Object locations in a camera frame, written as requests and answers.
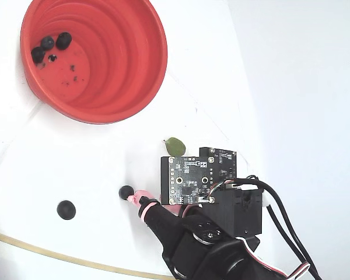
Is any dark blueberry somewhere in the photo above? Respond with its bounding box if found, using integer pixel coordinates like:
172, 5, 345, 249
40, 36, 55, 51
30, 47, 46, 64
56, 199, 77, 220
55, 31, 73, 51
118, 185, 135, 201

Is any white red black servo wire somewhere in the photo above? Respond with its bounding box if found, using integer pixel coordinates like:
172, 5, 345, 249
234, 235, 312, 280

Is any red collapsible silicone cup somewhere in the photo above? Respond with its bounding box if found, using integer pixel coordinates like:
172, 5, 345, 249
19, 0, 169, 125

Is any thick black camera cable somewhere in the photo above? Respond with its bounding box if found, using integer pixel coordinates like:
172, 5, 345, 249
218, 178, 323, 280
265, 202, 313, 269

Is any pale-board wrist camera module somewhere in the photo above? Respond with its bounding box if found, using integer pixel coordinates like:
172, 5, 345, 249
160, 155, 216, 207

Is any black-board wrist camera module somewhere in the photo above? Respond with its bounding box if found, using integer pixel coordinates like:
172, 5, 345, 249
198, 146, 238, 187

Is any light green leaf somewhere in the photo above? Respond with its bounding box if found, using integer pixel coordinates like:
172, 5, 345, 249
163, 136, 187, 156

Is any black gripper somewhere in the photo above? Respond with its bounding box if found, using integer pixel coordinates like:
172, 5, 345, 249
127, 185, 265, 255

